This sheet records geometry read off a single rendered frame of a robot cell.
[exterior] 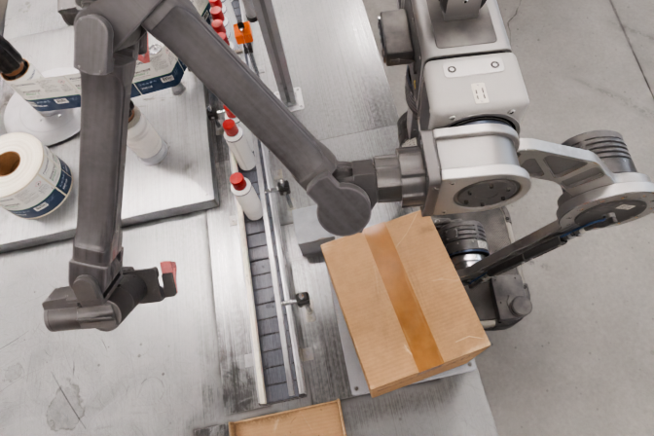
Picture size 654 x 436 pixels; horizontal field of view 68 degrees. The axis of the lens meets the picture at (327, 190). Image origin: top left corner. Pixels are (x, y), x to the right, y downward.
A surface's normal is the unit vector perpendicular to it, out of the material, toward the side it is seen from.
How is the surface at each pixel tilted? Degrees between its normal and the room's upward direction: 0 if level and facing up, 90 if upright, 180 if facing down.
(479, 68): 0
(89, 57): 50
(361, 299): 0
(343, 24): 0
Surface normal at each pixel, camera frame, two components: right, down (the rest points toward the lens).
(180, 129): -0.09, -0.43
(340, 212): -0.01, 0.41
